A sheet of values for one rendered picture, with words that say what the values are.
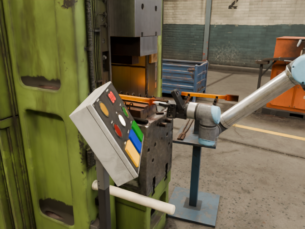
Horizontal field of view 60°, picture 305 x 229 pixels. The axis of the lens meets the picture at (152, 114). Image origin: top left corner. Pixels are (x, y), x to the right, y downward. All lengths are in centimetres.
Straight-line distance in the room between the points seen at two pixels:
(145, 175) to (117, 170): 68
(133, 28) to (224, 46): 801
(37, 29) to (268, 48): 801
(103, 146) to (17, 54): 80
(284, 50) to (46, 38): 399
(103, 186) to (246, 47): 827
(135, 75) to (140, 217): 91
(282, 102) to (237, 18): 475
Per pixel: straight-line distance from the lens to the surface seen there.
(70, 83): 125
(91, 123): 82
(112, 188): 140
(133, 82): 184
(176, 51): 996
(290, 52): 481
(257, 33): 899
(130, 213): 177
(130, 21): 134
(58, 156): 155
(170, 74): 537
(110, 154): 85
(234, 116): 149
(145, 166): 151
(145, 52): 142
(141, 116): 146
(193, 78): 520
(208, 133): 142
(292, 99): 491
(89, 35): 124
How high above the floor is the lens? 142
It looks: 19 degrees down
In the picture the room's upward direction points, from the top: 1 degrees clockwise
